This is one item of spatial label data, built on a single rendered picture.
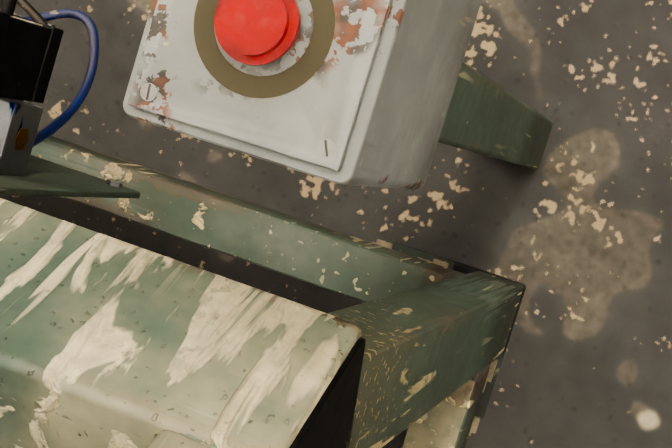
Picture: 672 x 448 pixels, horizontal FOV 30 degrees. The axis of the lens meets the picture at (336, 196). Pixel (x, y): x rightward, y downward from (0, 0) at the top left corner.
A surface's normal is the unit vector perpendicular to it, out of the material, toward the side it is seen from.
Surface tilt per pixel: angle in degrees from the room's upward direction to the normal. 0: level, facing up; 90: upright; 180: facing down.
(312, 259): 0
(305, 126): 0
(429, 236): 0
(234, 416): 58
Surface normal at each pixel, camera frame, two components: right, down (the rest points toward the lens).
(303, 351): 0.11, -0.82
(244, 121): -0.27, -0.01
